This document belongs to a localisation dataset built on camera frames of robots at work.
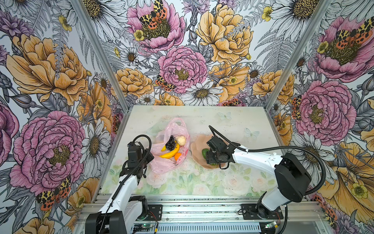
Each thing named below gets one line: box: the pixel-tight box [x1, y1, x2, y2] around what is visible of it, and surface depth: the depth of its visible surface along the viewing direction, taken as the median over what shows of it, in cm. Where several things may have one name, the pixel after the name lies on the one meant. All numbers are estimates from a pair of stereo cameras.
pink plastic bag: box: [149, 117, 190, 175], surface depth 88 cm
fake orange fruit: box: [174, 152, 182, 161], surface depth 92 cm
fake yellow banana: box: [159, 140, 180, 159], surface depth 96 cm
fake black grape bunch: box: [165, 135, 176, 152], surface depth 98 cm
